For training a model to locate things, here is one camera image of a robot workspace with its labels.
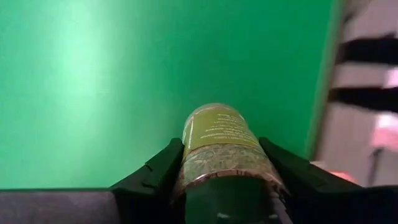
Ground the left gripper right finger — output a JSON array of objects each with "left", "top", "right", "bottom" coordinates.
[{"left": 257, "top": 136, "right": 364, "bottom": 224}]

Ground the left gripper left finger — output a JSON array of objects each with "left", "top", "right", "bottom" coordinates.
[{"left": 108, "top": 138, "right": 187, "bottom": 224}]

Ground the black-lid herb spice jar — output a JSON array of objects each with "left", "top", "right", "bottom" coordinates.
[{"left": 172, "top": 102, "right": 292, "bottom": 224}]

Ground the green table mat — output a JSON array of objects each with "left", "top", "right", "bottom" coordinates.
[{"left": 0, "top": 0, "right": 346, "bottom": 190}]

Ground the black diagonal support strut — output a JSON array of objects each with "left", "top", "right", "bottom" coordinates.
[{"left": 328, "top": 86, "right": 398, "bottom": 112}]

